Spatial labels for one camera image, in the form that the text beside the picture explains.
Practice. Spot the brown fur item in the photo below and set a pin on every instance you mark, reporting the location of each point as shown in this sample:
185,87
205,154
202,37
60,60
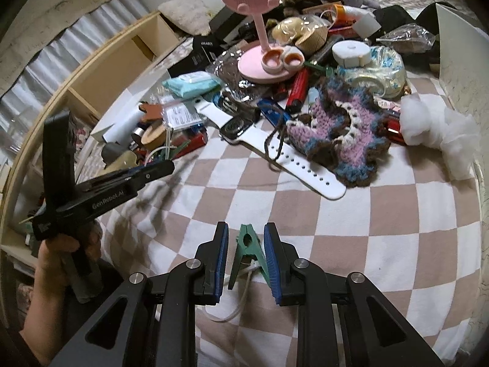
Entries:
309,0

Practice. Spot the tan wooden disc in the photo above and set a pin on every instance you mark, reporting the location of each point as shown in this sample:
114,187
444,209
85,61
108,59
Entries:
154,135

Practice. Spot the dark grey knob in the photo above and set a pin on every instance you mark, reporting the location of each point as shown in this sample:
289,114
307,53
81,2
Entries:
110,153

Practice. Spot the green clothes peg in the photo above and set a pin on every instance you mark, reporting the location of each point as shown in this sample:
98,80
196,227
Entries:
248,244
179,151
328,71

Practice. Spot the dark blue lighter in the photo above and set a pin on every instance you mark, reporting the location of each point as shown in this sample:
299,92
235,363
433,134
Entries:
271,112

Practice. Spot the person's left forearm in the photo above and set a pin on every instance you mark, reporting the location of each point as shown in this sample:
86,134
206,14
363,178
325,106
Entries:
42,313

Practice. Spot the large black box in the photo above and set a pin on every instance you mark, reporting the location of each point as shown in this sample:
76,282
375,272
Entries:
225,23

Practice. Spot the black folding tool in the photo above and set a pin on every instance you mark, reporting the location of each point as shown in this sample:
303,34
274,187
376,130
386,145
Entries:
238,107

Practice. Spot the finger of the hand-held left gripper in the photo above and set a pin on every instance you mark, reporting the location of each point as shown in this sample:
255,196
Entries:
145,172

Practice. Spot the white cotton stuffing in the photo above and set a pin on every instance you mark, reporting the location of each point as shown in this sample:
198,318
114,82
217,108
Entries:
431,122

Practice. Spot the brown leather fox holder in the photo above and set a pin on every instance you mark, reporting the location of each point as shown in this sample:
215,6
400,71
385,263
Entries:
151,111

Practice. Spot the black cap and clothes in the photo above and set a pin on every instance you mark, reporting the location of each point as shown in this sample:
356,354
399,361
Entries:
397,19

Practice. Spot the white shallow box lid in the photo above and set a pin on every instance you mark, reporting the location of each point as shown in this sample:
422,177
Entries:
114,118

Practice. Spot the white round tape measure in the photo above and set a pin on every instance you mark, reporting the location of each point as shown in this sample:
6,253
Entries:
349,53

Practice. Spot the cream plush in bag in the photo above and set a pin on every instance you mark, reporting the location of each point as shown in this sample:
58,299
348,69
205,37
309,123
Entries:
294,28

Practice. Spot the black box white label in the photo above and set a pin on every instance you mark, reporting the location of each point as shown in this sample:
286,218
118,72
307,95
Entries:
204,49

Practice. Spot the fluffy white pillow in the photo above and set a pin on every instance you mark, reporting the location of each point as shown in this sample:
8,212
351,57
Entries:
183,15

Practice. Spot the red metallic tube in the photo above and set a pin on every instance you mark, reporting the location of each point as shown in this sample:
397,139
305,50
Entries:
395,130

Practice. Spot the clear plastic mask packet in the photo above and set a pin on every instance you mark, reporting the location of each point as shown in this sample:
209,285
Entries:
181,114

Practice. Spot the white smartwatch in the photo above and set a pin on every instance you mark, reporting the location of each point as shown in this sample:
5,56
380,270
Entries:
290,156

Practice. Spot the white cylinder tumbler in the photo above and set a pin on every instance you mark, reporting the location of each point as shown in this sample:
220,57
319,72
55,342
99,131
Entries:
122,130

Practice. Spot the brown flat palette box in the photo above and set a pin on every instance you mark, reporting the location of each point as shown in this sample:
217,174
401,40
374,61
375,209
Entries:
319,7

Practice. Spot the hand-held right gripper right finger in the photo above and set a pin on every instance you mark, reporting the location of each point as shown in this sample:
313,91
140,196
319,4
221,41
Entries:
273,263

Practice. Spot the flat black phone box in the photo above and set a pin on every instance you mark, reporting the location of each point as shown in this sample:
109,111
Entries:
189,65

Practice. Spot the blue floral fabric bundle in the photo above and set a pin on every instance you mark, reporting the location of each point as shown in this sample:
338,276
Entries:
382,72

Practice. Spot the purple blue crocheted piece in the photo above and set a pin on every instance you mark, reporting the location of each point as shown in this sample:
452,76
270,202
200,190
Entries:
340,130

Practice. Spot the beige curtain valance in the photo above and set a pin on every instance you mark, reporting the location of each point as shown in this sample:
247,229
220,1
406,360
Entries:
57,15

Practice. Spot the wooden bedside shelf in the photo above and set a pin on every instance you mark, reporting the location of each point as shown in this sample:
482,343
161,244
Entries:
114,65

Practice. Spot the pink bunny phone stand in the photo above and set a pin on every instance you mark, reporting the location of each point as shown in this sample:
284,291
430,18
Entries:
259,46

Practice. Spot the clear bag brown lace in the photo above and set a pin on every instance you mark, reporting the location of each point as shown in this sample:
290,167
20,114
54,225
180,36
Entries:
233,72

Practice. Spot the brown woven roll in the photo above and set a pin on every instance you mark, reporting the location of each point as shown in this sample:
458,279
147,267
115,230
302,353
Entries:
315,42

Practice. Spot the beige orange small scissors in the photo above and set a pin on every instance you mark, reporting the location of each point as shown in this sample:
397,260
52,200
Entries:
284,58

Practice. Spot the teal wet wipes pack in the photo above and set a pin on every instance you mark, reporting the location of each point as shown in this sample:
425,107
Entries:
189,84

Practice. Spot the clear bag dark item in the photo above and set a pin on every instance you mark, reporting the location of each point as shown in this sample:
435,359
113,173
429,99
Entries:
408,38

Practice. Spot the red lighter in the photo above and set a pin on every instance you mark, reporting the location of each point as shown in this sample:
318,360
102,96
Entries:
298,88

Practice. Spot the white printed lighter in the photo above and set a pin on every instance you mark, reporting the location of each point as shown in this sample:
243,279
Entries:
387,104

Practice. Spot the yellow translucent case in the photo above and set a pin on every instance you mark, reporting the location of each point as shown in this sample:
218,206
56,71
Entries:
124,160

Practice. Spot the grey white curtain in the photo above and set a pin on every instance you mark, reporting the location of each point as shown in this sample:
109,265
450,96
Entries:
57,68

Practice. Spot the orange white tube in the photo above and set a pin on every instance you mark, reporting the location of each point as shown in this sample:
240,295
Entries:
344,13

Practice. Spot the white shoe box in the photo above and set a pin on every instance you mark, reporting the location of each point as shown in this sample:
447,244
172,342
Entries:
464,46

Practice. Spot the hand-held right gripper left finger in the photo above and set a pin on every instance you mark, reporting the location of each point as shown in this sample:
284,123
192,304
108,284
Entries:
219,263

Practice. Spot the person's left hand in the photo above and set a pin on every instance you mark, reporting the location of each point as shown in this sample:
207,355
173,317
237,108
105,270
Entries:
51,250

